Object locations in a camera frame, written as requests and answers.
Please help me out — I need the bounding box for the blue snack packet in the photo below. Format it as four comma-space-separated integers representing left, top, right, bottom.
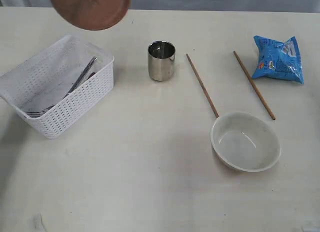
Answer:
251, 36, 304, 84

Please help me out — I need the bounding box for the shiny steel cup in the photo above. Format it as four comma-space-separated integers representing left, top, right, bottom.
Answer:
147, 41, 176, 82

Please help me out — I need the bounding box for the brown wooden chopstick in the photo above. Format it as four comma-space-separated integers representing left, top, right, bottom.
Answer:
233, 51, 276, 121
186, 54, 219, 118

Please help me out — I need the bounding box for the round brown wooden plate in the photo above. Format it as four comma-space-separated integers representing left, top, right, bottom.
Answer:
50, 0, 131, 31

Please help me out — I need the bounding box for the white ceramic bowl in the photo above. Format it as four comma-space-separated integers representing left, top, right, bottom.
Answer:
210, 112, 282, 172

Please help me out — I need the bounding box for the white perforated plastic basket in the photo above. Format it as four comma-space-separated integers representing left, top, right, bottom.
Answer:
0, 35, 114, 139

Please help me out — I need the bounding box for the silver metal fork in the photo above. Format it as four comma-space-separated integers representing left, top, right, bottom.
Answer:
25, 106, 54, 118

